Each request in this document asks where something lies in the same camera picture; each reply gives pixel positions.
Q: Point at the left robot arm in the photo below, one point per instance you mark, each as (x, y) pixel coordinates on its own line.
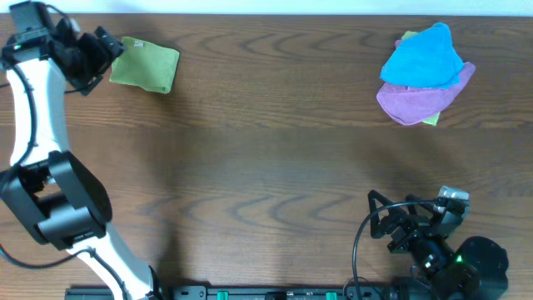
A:
(50, 192)

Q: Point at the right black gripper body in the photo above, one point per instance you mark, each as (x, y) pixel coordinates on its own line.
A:
(415, 228)

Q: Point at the green microfiber cloth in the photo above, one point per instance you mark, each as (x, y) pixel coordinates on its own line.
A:
(146, 65)

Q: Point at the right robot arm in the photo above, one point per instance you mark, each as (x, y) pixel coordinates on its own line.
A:
(475, 270)

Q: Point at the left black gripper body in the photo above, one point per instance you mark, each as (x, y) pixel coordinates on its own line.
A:
(97, 58)

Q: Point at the yellow-green cloth at bottom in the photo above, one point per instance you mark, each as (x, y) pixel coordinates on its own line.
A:
(432, 120)

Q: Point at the purple microfiber cloth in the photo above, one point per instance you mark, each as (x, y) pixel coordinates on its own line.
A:
(411, 105)

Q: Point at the blue microfiber cloth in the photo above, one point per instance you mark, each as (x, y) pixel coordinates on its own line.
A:
(426, 60)

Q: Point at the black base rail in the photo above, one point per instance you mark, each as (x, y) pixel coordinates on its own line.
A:
(263, 293)

